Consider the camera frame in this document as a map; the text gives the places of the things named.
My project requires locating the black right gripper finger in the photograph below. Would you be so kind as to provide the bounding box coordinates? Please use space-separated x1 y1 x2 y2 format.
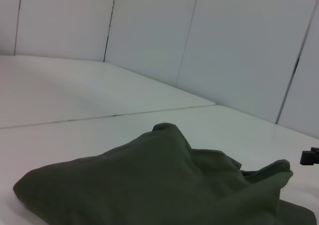
300 147 319 166

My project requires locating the dark green t-shirt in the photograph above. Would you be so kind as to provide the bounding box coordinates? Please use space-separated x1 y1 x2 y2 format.
12 122 319 225

